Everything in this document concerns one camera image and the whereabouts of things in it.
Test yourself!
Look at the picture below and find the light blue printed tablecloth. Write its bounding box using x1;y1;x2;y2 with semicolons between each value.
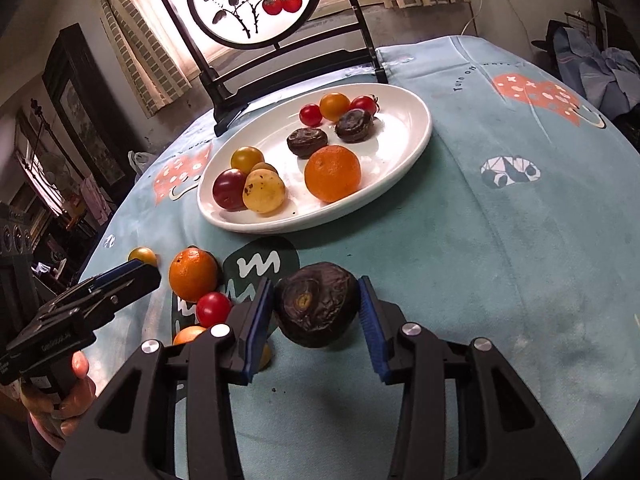
75;35;640;480

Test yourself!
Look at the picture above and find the person's left hand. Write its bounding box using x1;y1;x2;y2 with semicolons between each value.
21;351;97;438

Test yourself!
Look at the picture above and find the white plastic bag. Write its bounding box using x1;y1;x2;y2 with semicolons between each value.
128;150;153;176

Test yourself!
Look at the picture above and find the pile of blue clothes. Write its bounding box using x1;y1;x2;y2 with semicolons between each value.
547;20;640;126

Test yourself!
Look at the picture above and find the bright window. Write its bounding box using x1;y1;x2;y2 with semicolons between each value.
135;0;381;68

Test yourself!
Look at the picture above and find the dark brown water chestnut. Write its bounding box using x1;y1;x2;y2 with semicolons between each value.
273;262;362;348
334;108;375;143
287;128;329;158

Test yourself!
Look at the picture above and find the orange tomato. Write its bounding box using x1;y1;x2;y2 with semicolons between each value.
319;92;350;122

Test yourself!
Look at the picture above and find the white oval plate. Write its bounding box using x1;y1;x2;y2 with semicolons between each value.
196;83;433;234

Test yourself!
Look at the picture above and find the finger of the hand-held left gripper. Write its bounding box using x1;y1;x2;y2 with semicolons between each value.
87;261;162;314
91;261;151;288

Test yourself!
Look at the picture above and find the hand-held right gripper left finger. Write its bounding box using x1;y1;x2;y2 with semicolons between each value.
50;276;276;480

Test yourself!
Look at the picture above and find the orange mandarin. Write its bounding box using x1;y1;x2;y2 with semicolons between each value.
168;246;219;303
304;145;362;204

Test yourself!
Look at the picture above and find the yellow orange citrus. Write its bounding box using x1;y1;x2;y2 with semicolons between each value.
242;168;286;214

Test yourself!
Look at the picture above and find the dark framed wall picture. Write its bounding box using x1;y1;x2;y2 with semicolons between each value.
42;23;126;188

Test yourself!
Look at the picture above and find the dark red plum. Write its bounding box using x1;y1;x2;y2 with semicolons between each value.
212;168;248;211

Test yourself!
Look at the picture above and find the round painted table screen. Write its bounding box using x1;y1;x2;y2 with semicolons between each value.
151;0;390;137

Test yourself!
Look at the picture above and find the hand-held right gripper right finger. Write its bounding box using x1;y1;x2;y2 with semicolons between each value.
356;274;583;480

